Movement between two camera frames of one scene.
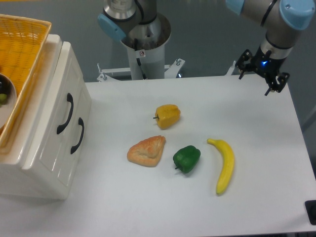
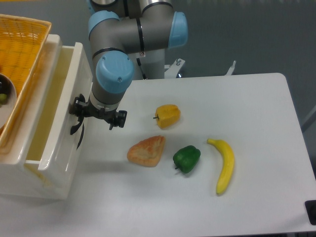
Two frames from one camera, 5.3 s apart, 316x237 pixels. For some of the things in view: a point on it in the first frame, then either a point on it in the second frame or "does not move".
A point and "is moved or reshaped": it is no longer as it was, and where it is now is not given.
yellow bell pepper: x=167 y=115 does not move
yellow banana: x=228 y=171 does not move
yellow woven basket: x=22 y=42 does not move
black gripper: x=264 y=63 to x=80 y=108
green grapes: x=3 y=99 does not move
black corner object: x=310 y=209 does not move
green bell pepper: x=186 y=158 does not move
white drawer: x=52 y=142 is moved or reshaped
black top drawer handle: x=70 y=98 to x=74 y=128
